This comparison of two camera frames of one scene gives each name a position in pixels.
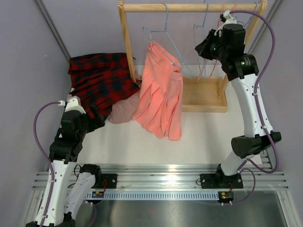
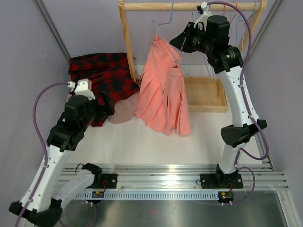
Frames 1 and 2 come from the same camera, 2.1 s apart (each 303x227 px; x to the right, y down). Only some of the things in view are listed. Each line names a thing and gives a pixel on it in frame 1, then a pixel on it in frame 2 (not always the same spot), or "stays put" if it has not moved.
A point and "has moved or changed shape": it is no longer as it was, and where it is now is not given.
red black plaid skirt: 99,79 stays put
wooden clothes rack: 205,94 stays put
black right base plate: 220,180 stays put
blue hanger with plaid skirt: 195,37 has moved or changed shape
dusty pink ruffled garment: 122,110 stays put
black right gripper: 202,48 to 185,37
